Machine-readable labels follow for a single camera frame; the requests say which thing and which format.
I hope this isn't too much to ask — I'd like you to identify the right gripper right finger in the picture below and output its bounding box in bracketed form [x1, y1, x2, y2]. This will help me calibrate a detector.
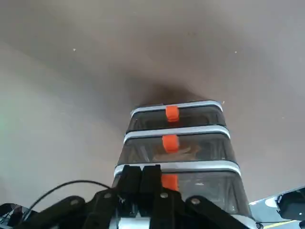
[140, 164, 250, 229]

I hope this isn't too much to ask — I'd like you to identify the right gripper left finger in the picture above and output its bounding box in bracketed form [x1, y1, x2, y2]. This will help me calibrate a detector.
[14, 164, 142, 229]

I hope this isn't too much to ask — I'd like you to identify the white toy bun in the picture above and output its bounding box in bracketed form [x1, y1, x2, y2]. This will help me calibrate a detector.
[153, 145, 202, 162]

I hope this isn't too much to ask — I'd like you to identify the white three-layer storage box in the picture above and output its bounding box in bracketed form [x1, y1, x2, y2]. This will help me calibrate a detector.
[112, 100, 257, 229]

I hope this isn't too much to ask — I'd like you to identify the thin black cable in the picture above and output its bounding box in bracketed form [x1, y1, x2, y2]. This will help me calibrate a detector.
[30, 180, 115, 212]

